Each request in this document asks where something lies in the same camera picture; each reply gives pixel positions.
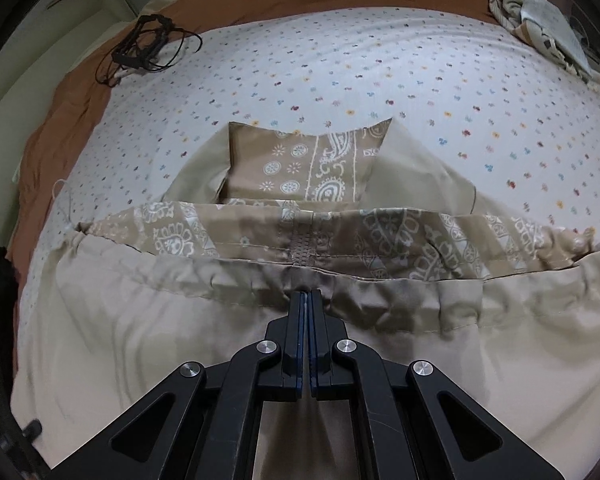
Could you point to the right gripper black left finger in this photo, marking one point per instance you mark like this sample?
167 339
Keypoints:
200 422

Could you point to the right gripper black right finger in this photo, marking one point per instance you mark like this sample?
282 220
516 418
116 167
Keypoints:
411 421

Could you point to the black folded clothes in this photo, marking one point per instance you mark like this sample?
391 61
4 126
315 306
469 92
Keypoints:
8 282

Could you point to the white floral bed sheet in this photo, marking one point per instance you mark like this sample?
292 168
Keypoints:
523 130

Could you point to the light blue folded pajamas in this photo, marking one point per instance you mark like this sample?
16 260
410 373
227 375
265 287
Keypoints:
542 26

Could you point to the black charger with cable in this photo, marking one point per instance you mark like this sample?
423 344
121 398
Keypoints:
140 48

